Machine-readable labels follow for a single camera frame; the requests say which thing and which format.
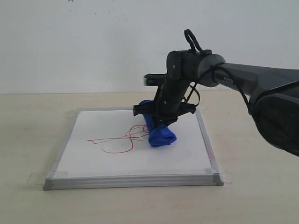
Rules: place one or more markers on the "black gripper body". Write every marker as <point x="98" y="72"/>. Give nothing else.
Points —
<point x="168" y="101"/>

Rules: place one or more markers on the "clear tape back left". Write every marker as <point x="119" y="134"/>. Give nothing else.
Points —
<point x="71" y="114"/>

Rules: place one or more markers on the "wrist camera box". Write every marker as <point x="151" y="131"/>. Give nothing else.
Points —
<point x="154" y="79"/>

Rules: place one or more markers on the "blue microfibre cloth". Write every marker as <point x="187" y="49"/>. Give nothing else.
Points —
<point x="158" y="136"/>

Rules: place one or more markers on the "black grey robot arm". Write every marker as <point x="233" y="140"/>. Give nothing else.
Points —
<point x="271" y="95"/>

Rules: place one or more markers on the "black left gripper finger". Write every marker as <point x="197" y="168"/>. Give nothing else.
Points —
<point x="166" y="122"/>

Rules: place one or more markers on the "clear tape front right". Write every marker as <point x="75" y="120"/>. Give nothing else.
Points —
<point x="225" y="176"/>

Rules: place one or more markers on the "clear tape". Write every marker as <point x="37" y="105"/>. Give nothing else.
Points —
<point x="43" y="178"/>
<point x="71" y="114"/>
<point x="225" y="176"/>

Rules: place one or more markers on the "white board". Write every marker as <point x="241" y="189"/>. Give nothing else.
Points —
<point x="109" y="148"/>

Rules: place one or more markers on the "clear tape front left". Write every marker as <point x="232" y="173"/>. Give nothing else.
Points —
<point x="43" y="178"/>

